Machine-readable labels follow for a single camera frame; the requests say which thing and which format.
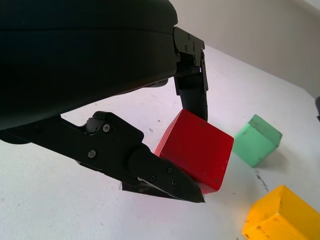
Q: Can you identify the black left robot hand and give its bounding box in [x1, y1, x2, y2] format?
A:
[0, 0, 210, 204]

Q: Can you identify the red cube block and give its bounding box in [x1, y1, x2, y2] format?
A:
[154, 109, 235, 196]

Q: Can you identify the green cube block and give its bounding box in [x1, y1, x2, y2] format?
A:
[231, 114, 284, 168]

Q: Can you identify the yellow cube block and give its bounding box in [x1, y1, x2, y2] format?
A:
[241, 184, 320, 240]

